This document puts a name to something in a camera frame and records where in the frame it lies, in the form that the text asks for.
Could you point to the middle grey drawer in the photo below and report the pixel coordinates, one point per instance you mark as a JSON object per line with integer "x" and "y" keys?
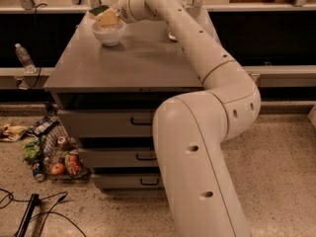
{"x": 118, "y": 158}

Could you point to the green soda can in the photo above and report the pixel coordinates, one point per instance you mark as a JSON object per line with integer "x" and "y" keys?
{"x": 171, "y": 36}

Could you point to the clear plastic water bottle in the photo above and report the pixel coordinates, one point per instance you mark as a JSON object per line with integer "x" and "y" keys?
{"x": 25, "y": 59}

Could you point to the red apple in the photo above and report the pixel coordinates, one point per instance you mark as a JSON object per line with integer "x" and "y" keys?
{"x": 57, "y": 169}

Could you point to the green and yellow sponge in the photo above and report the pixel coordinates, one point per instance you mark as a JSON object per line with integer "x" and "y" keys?
{"x": 96, "y": 12}

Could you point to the yellow snack bag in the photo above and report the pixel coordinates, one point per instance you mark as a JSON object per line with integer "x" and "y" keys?
{"x": 12, "y": 133}

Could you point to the red and green snack bag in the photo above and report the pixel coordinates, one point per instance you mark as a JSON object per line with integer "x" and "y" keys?
{"x": 73, "y": 164}

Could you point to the brown can in basket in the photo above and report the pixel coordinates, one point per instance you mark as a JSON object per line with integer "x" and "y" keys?
{"x": 63, "y": 142}

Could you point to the grey drawer cabinet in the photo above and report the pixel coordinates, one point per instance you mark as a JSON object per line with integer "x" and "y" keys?
{"x": 139, "y": 73}

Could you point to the green chip bag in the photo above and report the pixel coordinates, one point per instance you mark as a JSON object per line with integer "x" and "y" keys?
{"x": 32, "y": 147}

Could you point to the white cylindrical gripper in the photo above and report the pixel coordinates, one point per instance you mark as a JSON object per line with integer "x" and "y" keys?
{"x": 124, "y": 12}

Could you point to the wire mesh basket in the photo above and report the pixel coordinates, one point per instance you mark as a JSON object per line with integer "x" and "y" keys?
{"x": 53, "y": 154}

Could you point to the grey drawer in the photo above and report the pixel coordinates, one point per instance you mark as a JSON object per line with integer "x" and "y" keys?
{"x": 118, "y": 158}
{"x": 127, "y": 182}
{"x": 115, "y": 123}

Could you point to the top grey drawer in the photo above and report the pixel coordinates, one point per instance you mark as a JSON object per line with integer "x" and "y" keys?
{"x": 115, "y": 123}

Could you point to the blue soda can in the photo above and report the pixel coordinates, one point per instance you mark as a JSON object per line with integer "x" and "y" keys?
{"x": 38, "y": 171}

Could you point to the dark blue snack bag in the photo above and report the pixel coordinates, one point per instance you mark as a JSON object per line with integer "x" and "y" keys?
{"x": 42, "y": 126}

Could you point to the bottom grey drawer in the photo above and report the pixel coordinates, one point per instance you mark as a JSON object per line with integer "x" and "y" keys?
{"x": 127, "y": 182}

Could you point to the white bowl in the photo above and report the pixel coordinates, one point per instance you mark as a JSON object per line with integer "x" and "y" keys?
{"x": 109, "y": 35}

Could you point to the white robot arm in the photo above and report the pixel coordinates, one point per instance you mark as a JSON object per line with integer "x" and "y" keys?
{"x": 188, "y": 129}

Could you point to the black stand bar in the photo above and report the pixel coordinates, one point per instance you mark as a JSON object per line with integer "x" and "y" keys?
{"x": 33, "y": 202}

